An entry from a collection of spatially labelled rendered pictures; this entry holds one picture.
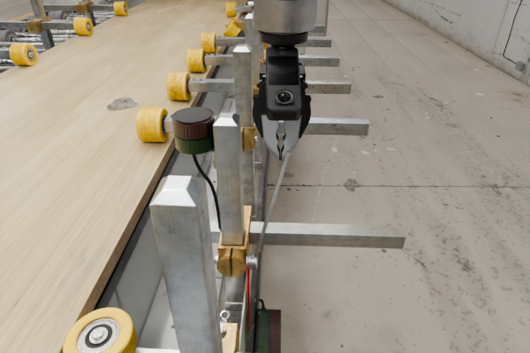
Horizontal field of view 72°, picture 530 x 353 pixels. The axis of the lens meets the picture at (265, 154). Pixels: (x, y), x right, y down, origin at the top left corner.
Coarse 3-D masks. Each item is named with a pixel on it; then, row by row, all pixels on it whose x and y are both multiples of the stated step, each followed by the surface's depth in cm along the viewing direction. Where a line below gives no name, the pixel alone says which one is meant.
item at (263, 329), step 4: (264, 312) 70; (268, 312) 70; (260, 316) 70; (264, 316) 70; (268, 316) 70; (260, 320) 69; (264, 320) 69; (268, 320) 69; (260, 324) 68; (264, 324) 68; (268, 324) 68; (260, 328) 68; (264, 328) 68; (268, 328) 68; (260, 332) 67; (264, 332) 67; (268, 332) 67; (260, 336) 66; (264, 336) 66; (260, 340) 66; (264, 340) 66; (260, 344) 65; (264, 344) 65; (260, 348) 64; (264, 348) 64; (260, 352) 64; (264, 352) 64
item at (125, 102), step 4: (128, 96) 108; (116, 100) 104; (120, 100) 105; (124, 100) 105; (128, 100) 104; (132, 100) 105; (112, 104) 103; (116, 104) 104; (120, 104) 103; (124, 104) 104; (128, 104) 104; (132, 104) 105; (136, 104) 105; (108, 108) 103; (112, 108) 103; (116, 108) 103; (120, 108) 103
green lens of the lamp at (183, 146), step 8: (176, 136) 52; (208, 136) 52; (176, 144) 53; (184, 144) 51; (192, 144) 51; (200, 144) 51; (208, 144) 52; (184, 152) 52; (192, 152) 52; (200, 152) 52
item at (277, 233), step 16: (256, 224) 68; (272, 224) 68; (288, 224) 68; (304, 224) 68; (320, 224) 68; (336, 224) 68; (256, 240) 68; (272, 240) 67; (288, 240) 67; (304, 240) 67; (320, 240) 67; (336, 240) 67; (352, 240) 67; (368, 240) 66; (384, 240) 66; (400, 240) 66
